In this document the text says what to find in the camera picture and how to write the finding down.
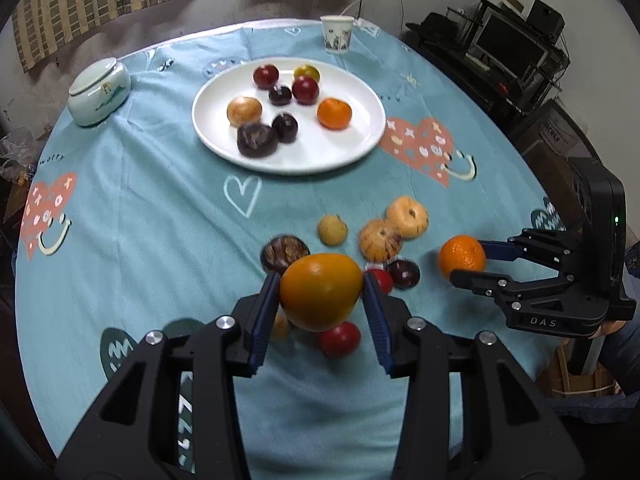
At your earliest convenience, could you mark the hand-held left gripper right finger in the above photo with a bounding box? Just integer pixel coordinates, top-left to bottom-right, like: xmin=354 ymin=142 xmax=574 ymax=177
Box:
xmin=362 ymin=275 xmax=586 ymax=480

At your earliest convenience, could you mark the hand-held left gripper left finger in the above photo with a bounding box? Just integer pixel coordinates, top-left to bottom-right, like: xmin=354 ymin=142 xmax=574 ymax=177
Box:
xmin=55 ymin=272 xmax=281 ymax=480

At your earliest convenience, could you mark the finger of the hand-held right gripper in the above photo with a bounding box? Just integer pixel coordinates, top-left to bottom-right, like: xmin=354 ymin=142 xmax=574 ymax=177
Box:
xmin=450 ymin=269 xmax=581 ymax=306
xmin=482 ymin=230 xmax=583 ymax=273

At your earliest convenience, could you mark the orange tangerine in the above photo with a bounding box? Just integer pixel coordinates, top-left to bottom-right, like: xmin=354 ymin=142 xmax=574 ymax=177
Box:
xmin=438 ymin=235 xmax=487 ymax=281
xmin=317 ymin=97 xmax=354 ymax=131

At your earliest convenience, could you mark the yellow orange tomato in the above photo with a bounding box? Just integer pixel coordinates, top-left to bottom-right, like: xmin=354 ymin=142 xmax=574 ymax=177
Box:
xmin=279 ymin=253 xmax=364 ymax=333

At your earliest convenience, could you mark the tan striped pear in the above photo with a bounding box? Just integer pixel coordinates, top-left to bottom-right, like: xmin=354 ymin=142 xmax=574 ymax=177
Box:
xmin=358 ymin=218 xmax=403 ymax=263

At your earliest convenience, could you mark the tan round pear with hole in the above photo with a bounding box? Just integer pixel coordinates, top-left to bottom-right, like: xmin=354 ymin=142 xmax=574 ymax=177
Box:
xmin=386 ymin=196 xmax=430 ymax=239

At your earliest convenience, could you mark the small tan longan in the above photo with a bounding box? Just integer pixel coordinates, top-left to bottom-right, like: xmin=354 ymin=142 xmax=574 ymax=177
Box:
xmin=318 ymin=214 xmax=349 ymax=247

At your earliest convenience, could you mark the white round plate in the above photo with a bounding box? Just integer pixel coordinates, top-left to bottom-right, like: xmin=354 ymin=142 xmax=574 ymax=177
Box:
xmin=192 ymin=57 xmax=387 ymax=176

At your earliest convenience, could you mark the dark red plum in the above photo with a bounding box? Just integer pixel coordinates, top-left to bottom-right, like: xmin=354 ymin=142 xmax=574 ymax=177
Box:
xmin=253 ymin=63 xmax=280 ymax=88

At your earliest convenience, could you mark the person's right forearm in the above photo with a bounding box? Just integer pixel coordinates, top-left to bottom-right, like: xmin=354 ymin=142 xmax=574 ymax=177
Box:
xmin=597 ymin=329 xmax=640 ymax=397

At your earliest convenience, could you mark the person's right hand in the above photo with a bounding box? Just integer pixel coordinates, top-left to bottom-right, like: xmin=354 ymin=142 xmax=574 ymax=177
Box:
xmin=591 ymin=319 xmax=627 ymax=339

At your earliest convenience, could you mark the black mesh chair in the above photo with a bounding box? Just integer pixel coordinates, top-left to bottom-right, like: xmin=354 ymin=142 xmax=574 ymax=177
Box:
xmin=507 ymin=99 xmax=601 ymax=196

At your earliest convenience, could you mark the black computer desk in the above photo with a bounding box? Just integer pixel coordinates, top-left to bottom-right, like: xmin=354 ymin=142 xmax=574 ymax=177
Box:
xmin=405 ymin=22 xmax=571 ymax=128

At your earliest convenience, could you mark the grey computer monitor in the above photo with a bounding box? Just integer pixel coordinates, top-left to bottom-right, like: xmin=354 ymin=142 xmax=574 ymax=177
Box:
xmin=475 ymin=12 xmax=551 ymax=78

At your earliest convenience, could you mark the black hat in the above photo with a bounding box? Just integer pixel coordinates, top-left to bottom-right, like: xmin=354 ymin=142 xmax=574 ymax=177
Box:
xmin=406 ymin=12 xmax=468 ymax=46

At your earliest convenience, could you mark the black speaker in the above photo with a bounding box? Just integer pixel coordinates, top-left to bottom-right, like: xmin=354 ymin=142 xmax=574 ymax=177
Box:
xmin=527 ymin=0 xmax=566 ymax=41

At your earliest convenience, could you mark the printed white paper cup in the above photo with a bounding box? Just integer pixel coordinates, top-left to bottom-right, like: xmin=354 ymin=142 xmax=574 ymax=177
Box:
xmin=320 ymin=15 xmax=355 ymax=55

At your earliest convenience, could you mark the white lidded ceramic jar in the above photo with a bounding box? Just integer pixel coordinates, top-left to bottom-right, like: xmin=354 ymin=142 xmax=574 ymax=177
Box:
xmin=67 ymin=58 xmax=132 ymax=127

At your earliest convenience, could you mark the clear plastic bag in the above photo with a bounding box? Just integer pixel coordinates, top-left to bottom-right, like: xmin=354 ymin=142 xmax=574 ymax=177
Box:
xmin=0 ymin=127 xmax=48 ymax=181

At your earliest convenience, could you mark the checked beige curtain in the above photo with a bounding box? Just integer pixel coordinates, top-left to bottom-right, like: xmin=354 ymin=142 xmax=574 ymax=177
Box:
xmin=12 ymin=0 xmax=198 ymax=73

